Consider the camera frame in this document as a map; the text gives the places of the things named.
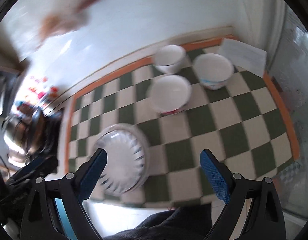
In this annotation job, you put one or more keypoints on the folded white cloth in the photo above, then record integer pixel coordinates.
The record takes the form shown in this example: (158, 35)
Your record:
(244, 55)

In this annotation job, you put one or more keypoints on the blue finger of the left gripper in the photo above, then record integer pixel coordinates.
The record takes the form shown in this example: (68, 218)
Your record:
(32, 166)

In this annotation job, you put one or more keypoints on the black frying pan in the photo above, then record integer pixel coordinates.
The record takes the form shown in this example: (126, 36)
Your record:
(35, 129)

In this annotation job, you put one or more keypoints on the white plate blue stripes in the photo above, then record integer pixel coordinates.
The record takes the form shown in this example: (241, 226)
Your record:
(128, 157)

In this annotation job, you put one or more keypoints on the steel cooking pot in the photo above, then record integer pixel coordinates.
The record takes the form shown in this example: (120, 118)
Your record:
(15, 133)

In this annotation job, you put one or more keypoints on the hanging clear plastic bag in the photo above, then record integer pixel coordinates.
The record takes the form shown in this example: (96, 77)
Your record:
(62, 17)

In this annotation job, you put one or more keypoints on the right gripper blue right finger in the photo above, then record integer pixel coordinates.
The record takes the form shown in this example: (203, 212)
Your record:
(218, 175)

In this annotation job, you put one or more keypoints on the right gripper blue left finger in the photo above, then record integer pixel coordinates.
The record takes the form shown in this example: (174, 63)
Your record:
(89, 173)

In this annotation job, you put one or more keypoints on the white bowl red flowers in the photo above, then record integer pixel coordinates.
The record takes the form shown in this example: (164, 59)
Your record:
(169, 94)

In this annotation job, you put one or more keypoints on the green white checkered mat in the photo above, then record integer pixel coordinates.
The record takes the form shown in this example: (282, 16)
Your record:
(245, 124)

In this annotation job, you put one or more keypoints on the white bowl coloured dots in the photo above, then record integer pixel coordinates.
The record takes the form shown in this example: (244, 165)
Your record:
(213, 70)

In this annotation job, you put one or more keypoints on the colourful condiment items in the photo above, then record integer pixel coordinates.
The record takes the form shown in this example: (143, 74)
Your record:
(35, 92)

